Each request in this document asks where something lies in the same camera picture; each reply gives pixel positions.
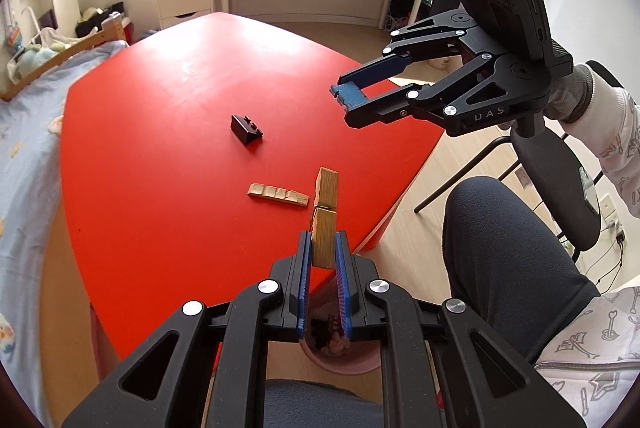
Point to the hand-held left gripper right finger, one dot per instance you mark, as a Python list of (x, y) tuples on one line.
[(342, 288)]

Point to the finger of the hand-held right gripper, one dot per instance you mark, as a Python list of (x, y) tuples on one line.
[(380, 111), (370, 73)]

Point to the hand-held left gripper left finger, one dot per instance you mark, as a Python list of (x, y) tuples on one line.
[(305, 288)]

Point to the pink plastic bin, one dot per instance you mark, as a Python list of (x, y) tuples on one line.
[(350, 363)]

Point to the plain wooden block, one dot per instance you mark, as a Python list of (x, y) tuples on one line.
[(327, 193)]

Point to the person's right forearm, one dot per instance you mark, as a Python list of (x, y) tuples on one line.
[(620, 133)]

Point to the person's right hand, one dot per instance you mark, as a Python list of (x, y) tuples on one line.
[(572, 96)]

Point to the notched wooden piece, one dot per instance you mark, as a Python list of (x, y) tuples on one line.
[(277, 194)]

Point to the person's left leg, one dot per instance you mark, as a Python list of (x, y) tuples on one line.
[(320, 405)]

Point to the person's leg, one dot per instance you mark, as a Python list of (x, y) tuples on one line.
[(505, 258), (320, 405)]

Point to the small black plastic piece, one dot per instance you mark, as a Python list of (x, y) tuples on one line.
[(245, 128)]

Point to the person's right leg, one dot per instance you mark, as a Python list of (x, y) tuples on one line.
[(505, 258)]

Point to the black chair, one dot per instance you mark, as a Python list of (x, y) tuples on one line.
[(555, 178)]

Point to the white printed jacket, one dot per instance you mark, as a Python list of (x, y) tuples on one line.
[(595, 358)]

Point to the black bag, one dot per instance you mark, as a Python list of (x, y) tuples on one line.
[(97, 21)]

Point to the bed with blue sheet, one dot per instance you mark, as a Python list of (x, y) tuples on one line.
[(25, 188)]

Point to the pile of stuffed toys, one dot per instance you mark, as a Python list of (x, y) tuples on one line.
[(35, 58)]

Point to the wooden bed frame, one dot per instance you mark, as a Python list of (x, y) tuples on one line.
[(75, 51)]

